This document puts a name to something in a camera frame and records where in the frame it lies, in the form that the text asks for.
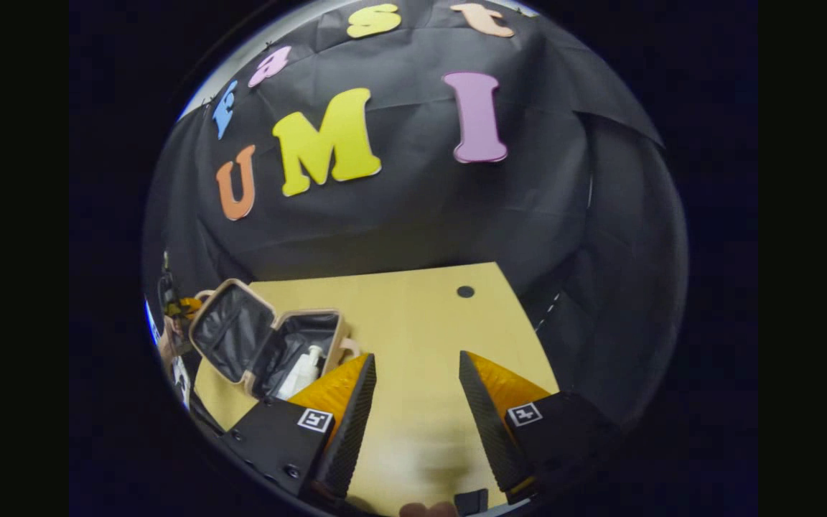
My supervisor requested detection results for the white pump bottle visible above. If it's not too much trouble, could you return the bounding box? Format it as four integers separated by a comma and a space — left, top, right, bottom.
276, 345, 325, 401

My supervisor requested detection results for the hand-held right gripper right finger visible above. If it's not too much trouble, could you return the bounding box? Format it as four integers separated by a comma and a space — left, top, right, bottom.
458, 350, 624, 503

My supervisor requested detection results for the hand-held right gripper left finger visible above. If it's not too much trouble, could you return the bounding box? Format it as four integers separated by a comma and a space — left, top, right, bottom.
220, 352, 378, 503

